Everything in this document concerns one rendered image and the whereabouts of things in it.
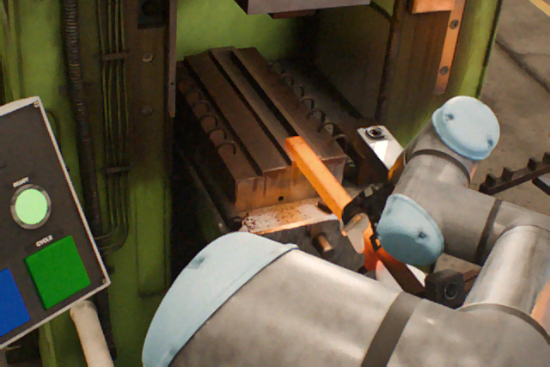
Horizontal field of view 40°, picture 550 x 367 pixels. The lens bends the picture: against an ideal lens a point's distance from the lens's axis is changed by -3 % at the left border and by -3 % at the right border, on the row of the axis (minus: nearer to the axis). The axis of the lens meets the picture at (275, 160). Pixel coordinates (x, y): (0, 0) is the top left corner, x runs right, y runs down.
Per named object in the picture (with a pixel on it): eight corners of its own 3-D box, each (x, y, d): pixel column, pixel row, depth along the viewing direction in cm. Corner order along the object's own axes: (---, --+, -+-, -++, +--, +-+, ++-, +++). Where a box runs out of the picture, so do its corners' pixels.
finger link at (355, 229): (339, 266, 113) (369, 241, 105) (325, 229, 115) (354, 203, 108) (356, 262, 114) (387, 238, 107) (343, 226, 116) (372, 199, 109)
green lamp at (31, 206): (51, 223, 99) (49, 197, 97) (16, 229, 98) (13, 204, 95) (47, 209, 102) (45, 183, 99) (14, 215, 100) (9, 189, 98)
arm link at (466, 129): (430, 130, 82) (456, 77, 87) (391, 174, 92) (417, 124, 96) (491, 168, 82) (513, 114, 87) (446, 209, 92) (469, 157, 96)
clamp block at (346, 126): (399, 180, 141) (405, 149, 137) (357, 187, 138) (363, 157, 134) (367, 144, 150) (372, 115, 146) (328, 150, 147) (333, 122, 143)
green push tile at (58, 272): (92, 283, 104) (72, 234, 102) (47, 310, 99) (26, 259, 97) (85, 282, 105) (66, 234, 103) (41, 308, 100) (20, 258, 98)
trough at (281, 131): (320, 162, 131) (320, 155, 130) (291, 168, 129) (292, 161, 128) (232, 51, 162) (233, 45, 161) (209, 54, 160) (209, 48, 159)
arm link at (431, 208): (473, 253, 76) (505, 172, 82) (370, 216, 80) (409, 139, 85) (463, 290, 82) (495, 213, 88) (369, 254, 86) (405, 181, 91)
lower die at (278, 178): (340, 191, 136) (346, 151, 132) (234, 212, 129) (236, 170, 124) (252, 78, 167) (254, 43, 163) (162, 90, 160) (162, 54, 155)
